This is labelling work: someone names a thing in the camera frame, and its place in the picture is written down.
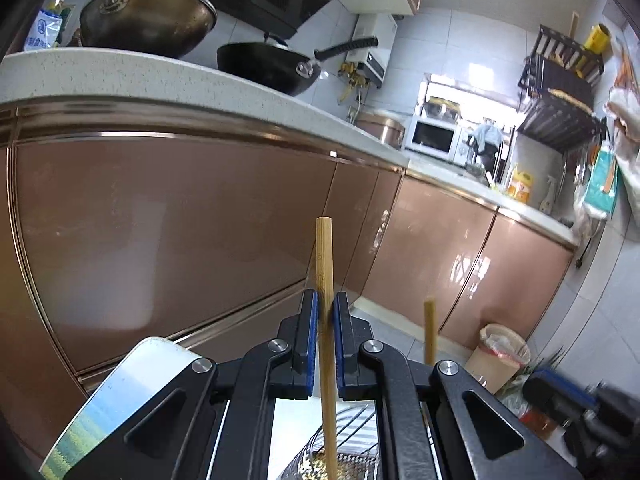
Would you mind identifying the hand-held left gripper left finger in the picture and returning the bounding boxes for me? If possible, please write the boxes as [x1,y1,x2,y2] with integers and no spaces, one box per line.
[64,289,321,480]

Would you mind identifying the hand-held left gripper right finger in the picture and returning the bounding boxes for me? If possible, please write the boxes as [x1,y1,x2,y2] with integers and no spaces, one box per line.
[334,290,583,480]

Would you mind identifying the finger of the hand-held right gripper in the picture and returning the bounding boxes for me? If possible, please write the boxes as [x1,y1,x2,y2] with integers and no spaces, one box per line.
[521,367,599,431]

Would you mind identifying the wooden chopstick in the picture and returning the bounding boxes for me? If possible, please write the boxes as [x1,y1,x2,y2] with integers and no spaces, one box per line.
[315,216,341,480]

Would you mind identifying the wire mesh utensil holder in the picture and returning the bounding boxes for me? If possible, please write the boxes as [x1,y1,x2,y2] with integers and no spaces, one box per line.
[272,402,386,480]

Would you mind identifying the bunch of bamboo chopsticks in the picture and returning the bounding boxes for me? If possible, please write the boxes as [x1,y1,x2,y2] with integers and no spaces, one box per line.
[424,300,438,366]

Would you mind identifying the orange oil bottle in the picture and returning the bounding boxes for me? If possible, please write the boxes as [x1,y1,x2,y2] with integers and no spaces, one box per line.
[520,405,562,442]

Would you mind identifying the beige trash bin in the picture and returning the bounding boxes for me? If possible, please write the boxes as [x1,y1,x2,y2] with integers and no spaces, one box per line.
[467,323,531,395]

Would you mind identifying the copper kitchen counter cabinets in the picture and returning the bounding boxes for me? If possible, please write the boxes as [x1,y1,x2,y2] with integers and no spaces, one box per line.
[0,47,582,461]

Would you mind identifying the yellow detergent bottle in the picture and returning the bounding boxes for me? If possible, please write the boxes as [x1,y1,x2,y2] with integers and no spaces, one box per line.
[506,164,535,205]

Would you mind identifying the teal hanging bag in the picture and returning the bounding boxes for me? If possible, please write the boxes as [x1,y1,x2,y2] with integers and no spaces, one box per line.
[584,142,621,221]

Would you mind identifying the copper rice cooker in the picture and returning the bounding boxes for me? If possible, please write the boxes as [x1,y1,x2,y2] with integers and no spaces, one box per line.
[354,111,405,149]

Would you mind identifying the white microwave oven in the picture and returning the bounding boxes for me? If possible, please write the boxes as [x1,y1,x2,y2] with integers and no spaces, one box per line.
[404,114,464,164]

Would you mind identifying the grey blue cloth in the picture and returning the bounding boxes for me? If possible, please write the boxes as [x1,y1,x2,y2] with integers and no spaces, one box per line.
[469,123,504,154]

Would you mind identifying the yellow gas valve pipes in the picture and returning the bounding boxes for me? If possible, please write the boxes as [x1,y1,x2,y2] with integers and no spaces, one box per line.
[340,62,372,102]

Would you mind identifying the white plastic bag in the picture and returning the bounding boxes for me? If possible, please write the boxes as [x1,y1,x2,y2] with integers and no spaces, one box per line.
[604,40,640,211]

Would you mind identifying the black wok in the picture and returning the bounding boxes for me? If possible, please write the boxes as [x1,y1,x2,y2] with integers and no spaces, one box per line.
[216,35,377,97]

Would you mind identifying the black dish rack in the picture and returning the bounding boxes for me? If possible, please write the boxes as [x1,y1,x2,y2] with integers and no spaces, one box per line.
[516,24,609,154]

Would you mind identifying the white water heater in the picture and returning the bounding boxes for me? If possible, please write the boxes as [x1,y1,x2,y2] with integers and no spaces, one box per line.
[351,12,399,87]

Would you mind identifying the brass coloured wok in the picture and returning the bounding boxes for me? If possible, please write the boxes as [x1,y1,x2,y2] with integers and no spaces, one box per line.
[79,0,219,60]

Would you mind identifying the white salt bag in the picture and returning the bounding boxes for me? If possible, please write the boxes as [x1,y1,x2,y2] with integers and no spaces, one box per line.
[24,7,64,52]

